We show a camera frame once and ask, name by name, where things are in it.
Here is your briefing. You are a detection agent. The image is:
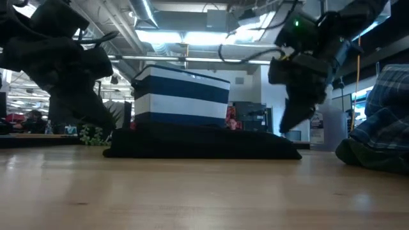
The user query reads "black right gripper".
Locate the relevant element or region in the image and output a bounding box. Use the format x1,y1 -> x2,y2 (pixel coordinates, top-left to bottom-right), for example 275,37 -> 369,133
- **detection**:
267,37 -> 365,134

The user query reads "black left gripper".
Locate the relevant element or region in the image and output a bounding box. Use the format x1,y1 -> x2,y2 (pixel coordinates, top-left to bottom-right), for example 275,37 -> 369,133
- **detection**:
0,37 -> 116,132

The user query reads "dark green button shirt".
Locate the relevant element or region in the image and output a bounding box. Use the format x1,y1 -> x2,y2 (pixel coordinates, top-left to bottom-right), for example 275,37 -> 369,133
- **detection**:
335,137 -> 409,175

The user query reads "blue plaid shirt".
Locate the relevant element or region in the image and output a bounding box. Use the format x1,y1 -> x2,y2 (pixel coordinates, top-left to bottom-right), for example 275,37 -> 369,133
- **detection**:
350,63 -> 409,151

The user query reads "navy white striped fabric bin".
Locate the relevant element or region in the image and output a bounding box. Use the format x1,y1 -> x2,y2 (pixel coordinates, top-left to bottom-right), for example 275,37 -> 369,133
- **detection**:
130,63 -> 231,128

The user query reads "black knit garment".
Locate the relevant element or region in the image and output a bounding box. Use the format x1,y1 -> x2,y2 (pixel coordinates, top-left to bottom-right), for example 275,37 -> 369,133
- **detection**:
102,122 -> 303,160

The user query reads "small green succulent plant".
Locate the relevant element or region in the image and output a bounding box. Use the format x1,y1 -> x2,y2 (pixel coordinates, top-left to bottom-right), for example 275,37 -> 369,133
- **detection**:
78,107 -> 124,147

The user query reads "clear spray bottle blue nozzle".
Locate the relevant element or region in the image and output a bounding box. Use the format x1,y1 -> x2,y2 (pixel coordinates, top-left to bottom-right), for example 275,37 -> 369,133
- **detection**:
309,84 -> 348,151

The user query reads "dark equipment cabinet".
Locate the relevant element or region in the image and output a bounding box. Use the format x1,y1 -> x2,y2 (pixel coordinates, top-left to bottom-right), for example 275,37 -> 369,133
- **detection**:
238,101 -> 275,132

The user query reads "orange red object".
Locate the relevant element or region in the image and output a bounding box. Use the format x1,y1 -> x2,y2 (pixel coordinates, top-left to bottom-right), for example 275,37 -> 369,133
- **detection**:
225,105 -> 238,122

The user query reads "LED light bar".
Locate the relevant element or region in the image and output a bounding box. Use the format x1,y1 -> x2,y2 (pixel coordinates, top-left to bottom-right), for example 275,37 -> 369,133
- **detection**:
107,54 -> 272,66

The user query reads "black aluminium table frame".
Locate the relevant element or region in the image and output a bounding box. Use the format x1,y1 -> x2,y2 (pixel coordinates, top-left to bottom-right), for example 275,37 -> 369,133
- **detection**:
0,136 -> 311,150

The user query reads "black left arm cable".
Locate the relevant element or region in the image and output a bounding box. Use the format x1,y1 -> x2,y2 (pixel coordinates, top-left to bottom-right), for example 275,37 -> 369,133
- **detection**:
76,30 -> 120,45

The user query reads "yellow hanging cord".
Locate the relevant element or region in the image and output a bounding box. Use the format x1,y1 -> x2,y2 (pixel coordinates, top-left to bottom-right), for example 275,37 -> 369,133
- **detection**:
351,34 -> 362,130

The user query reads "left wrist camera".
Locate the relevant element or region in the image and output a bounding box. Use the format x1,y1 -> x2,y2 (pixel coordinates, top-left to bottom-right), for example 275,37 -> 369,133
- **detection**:
30,0 -> 90,39

